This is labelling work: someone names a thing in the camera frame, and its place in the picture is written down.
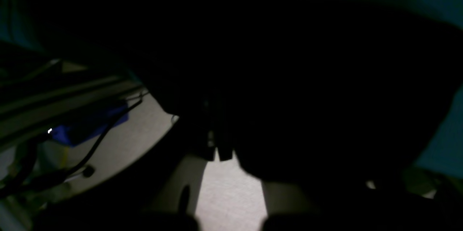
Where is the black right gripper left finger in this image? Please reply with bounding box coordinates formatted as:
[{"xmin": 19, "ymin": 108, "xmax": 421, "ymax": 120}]
[{"xmin": 33, "ymin": 118, "xmax": 214, "ymax": 231}]

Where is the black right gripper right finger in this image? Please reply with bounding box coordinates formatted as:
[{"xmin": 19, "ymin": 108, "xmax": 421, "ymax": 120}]
[{"xmin": 217, "ymin": 144, "xmax": 463, "ymax": 231}]

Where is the black t-shirt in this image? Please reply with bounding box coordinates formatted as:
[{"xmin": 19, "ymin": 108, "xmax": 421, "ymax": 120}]
[{"xmin": 1, "ymin": 0, "xmax": 456, "ymax": 166}]

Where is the aluminium frame rail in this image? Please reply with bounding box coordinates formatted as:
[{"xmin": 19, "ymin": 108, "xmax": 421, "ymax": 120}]
[{"xmin": 0, "ymin": 61, "xmax": 144, "ymax": 151}]

